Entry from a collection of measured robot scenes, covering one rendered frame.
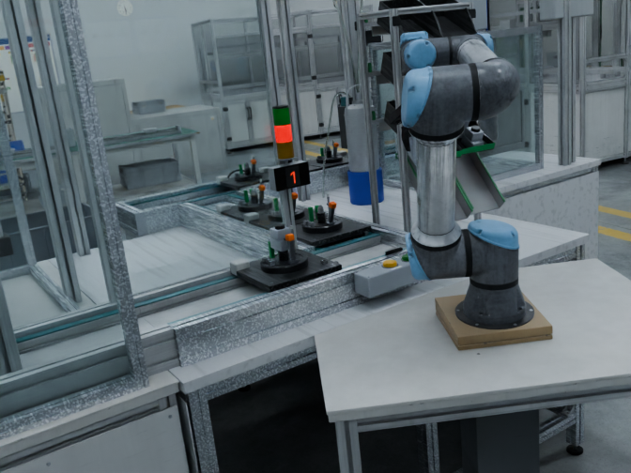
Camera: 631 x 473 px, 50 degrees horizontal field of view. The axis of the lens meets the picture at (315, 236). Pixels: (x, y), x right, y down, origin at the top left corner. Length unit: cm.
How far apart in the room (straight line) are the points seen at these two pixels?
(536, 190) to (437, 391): 208
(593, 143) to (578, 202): 395
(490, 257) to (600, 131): 610
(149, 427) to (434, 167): 88
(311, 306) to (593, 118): 601
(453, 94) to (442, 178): 20
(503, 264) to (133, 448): 96
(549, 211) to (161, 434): 239
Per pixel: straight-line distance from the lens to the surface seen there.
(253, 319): 177
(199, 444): 175
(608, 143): 779
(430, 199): 152
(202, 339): 172
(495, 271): 165
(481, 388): 150
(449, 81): 139
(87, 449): 166
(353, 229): 230
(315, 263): 199
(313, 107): 1156
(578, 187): 370
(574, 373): 158
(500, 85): 141
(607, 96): 771
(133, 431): 168
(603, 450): 291
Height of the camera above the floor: 159
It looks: 16 degrees down
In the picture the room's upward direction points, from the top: 6 degrees counter-clockwise
